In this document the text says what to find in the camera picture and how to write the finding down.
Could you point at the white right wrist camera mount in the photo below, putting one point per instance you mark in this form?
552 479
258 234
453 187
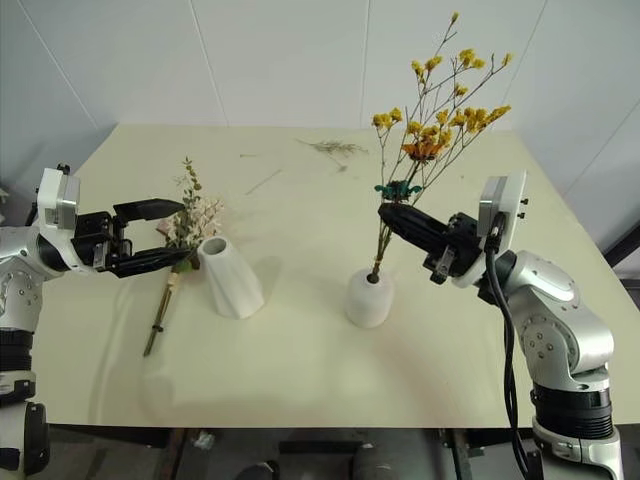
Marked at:
507 210

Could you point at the dark furniture piece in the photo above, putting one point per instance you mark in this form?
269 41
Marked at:
625 250

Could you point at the yellow and orange flower bouquet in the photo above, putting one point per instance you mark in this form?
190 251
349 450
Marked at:
420 150

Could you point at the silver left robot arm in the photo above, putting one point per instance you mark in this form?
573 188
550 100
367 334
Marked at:
15 260

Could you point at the dried grey twig sprig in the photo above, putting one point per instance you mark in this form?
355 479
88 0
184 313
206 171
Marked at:
332 146

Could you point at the tall twisted white vase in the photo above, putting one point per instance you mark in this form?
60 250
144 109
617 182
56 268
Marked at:
232 285

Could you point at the short round white vase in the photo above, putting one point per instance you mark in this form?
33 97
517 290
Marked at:
367 302

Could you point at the thin loose dried stem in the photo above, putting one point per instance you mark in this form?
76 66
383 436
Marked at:
265 182

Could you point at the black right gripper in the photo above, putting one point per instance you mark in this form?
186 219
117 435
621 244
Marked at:
457 245

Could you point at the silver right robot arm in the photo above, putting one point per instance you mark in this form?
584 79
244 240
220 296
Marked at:
560 320

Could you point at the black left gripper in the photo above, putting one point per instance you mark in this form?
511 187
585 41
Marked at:
92 240

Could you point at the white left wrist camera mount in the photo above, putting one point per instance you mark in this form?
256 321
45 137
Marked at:
50 200

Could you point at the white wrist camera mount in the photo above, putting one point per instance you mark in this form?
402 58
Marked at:
507 210
50 200

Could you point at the pink and green flower bouquet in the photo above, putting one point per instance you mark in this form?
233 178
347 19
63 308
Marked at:
200 215

